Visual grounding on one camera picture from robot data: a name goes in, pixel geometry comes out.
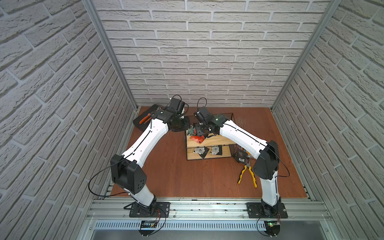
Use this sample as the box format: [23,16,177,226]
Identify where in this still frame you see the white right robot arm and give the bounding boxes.
[195,110,281,208]

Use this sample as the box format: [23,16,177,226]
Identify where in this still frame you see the white black tea bag right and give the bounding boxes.
[211,146,223,156]

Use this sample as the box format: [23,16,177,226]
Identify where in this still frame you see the black tool tray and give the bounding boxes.
[133,104,160,132]

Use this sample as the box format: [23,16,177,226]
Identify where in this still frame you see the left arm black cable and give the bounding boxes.
[87,163,130,198]

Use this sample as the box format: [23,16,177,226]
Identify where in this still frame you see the green floral tea bag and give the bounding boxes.
[187,126,196,136]

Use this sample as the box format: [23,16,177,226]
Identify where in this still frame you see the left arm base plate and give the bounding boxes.
[125,202,171,218]

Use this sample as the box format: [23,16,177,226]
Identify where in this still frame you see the aluminium corner post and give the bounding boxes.
[270,0,342,113]
[83,0,138,111]

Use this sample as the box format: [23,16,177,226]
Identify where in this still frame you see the right controller board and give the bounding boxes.
[265,221,281,237]

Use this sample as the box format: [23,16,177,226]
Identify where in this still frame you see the red tea bag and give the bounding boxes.
[190,136,205,145]
[233,150,250,165]

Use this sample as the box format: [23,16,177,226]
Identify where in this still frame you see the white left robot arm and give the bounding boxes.
[111,107,190,208]

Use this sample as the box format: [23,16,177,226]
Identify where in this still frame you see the aluminium corner post right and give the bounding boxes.
[270,0,342,113]

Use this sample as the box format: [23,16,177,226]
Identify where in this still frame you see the aluminium front rail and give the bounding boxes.
[86,197,332,221]

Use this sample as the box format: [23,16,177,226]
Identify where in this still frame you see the white black tea bag left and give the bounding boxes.
[193,147,210,159]

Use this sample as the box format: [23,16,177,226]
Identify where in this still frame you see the controller board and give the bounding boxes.
[139,220,158,237]
[265,221,281,237]

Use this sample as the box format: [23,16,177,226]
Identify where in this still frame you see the aluminium corner post left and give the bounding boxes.
[83,0,138,111]

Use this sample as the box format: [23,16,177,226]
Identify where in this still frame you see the white black tea bag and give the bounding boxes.
[193,147,210,159]
[211,146,223,156]

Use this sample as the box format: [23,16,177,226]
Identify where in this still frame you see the yellow black pliers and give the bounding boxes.
[237,160,258,189]

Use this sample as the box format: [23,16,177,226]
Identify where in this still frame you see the black wire mesh wooden shelf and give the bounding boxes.
[185,115,236,161]

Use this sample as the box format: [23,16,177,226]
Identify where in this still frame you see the left controller board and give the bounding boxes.
[139,220,158,237]

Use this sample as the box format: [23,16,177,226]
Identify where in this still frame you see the red tea bag front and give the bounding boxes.
[190,136,205,145]

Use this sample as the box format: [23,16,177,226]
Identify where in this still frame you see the orange handled cutter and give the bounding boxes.
[139,113,154,125]

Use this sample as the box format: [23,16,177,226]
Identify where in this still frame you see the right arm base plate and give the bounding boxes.
[246,202,288,219]

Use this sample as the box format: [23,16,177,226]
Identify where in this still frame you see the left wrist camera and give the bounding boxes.
[166,98,185,115]

